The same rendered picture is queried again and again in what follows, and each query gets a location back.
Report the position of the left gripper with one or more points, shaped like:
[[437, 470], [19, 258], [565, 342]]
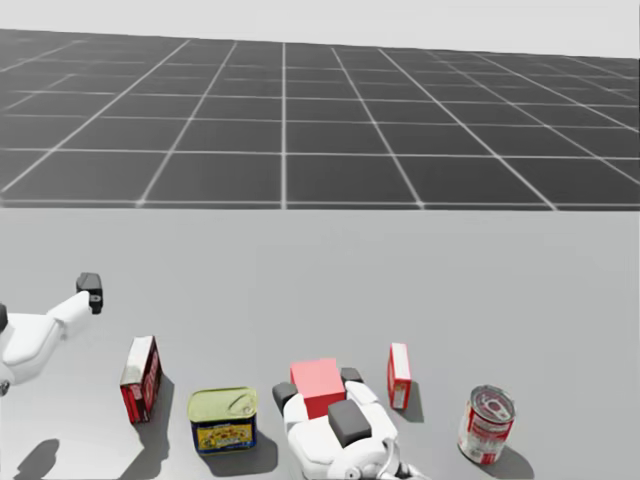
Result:
[[27, 342]]

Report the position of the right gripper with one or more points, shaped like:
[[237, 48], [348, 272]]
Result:
[[320, 445]]

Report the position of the pink cube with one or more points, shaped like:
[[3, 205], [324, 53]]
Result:
[[320, 385]]

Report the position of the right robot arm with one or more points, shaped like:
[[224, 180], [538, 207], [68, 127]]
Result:
[[400, 465]]

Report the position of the red and white carton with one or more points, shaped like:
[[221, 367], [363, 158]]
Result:
[[400, 375]]

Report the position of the green and blue rectangular can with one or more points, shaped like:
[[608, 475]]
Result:
[[222, 417]]

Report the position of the red and white can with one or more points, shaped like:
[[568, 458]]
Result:
[[487, 425]]

